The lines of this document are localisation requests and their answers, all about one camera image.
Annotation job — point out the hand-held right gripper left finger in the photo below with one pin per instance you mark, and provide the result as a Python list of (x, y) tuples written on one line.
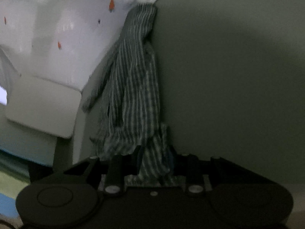
[(115, 171)]

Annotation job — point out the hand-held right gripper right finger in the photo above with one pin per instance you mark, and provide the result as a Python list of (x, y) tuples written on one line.
[(194, 171)]

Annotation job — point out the checked shirt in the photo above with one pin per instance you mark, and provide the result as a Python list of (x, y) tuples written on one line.
[(135, 88)]

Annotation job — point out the white foam board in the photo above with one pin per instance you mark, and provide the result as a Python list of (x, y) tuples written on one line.
[(43, 107)]

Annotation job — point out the light blue sheet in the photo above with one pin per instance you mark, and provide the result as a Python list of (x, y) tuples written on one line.
[(8, 206)]

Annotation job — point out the carrot print curtain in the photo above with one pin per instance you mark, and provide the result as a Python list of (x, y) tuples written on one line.
[(71, 28)]

